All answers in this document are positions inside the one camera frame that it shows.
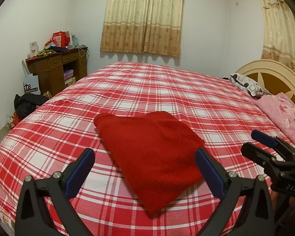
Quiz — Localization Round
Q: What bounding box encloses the beige patterned window curtain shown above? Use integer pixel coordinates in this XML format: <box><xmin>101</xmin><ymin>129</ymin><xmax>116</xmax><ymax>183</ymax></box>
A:
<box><xmin>100</xmin><ymin>0</ymin><xmax>184</xmax><ymax>58</ymax></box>

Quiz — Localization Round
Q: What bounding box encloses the yellow green cloth on desk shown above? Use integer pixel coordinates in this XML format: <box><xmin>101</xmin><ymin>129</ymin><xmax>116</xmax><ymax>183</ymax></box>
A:
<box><xmin>37</xmin><ymin>49</ymin><xmax>56</xmax><ymax>57</ymax></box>

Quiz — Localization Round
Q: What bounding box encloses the red knitted garment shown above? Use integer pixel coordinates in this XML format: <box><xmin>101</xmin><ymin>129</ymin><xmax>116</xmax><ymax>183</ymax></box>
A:
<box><xmin>94</xmin><ymin>111</ymin><xmax>205</xmax><ymax>215</ymax></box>

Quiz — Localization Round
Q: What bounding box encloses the pink floral pillow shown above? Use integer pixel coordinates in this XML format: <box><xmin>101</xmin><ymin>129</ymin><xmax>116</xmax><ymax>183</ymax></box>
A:
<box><xmin>255</xmin><ymin>92</ymin><xmax>295</xmax><ymax>144</ymax></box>

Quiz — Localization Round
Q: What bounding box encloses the white card on desk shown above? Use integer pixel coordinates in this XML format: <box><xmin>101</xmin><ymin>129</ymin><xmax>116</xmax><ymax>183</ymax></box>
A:
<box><xmin>30</xmin><ymin>41</ymin><xmax>39</xmax><ymax>57</ymax></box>

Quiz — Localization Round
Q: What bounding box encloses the red gift box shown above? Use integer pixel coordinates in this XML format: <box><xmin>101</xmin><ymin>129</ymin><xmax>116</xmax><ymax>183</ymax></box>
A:
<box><xmin>52</xmin><ymin>31</ymin><xmax>70</xmax><ymax>48</ymax></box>

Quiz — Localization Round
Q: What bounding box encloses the grey patterned pillow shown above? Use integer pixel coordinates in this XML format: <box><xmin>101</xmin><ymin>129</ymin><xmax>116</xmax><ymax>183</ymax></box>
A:
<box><xmin>230</xmin><ymin>73</ymin><xmax>271</xmax><ymax>98</ymax></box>

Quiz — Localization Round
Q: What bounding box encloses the person's right hand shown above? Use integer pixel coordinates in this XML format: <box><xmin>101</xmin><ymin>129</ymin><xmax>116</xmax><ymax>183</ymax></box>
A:
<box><xmin>270</xmin><ymin>191</ymin><xmax>295</xmax><ymax>227</ymax></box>

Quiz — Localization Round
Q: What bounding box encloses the purple box in desk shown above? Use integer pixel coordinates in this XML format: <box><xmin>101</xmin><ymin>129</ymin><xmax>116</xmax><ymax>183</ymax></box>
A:
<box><xmin>64</xmin><ymin>69</ymin><xmax>74</xmax><ymax>80</ymax></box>

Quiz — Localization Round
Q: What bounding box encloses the dark wooden desk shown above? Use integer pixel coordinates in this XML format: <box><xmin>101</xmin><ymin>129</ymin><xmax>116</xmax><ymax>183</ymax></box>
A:
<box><xmin>25</xmin><ymin>47</ymin><xmax>88</xmax><ymax>96</ymax></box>

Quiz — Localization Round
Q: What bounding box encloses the black bag on floor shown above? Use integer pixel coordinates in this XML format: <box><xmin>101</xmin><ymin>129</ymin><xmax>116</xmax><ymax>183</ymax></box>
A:
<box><xmin>14</xmin><ymin>93</ymin><xmax>49</xmax><ymax>120</ymax></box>

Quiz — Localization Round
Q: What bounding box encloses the white paper shopping bag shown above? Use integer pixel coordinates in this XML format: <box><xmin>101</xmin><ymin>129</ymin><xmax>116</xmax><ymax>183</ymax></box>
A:
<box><xmin>22</xmin><ymin>60</ymin><xmax>41</xmax><ymax>95</ymax></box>

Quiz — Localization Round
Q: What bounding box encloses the cream wooden headboard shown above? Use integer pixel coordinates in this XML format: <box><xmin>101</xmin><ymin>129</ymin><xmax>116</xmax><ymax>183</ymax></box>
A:
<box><xmin>237</xmin><ymin>59</ymin><xmax>295</xmax><ymax>104</ymax></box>

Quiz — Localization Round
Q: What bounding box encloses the beige patterned side curtain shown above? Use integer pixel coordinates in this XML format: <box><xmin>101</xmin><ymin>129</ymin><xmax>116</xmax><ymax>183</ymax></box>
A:
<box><xmin>261</xmin><ymin>0</ymin><xmax>295</xmax><ymax>73</ymax></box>

